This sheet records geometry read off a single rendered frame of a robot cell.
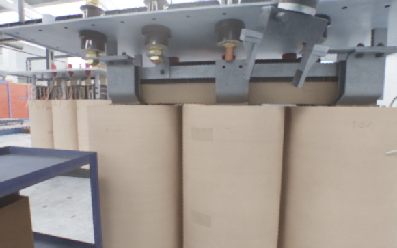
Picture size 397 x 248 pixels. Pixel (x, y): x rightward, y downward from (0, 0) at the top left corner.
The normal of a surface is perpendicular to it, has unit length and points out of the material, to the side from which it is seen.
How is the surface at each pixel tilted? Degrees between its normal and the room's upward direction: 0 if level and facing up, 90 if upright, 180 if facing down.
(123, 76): 90
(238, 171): 90
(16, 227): 90
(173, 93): 90
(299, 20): 114
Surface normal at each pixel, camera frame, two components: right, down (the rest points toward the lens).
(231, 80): -0.18, 0.09
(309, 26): 0.10, 0.48
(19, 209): 0.98, 0.02
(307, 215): -0.79, 0.05
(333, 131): -0.50, 0.07
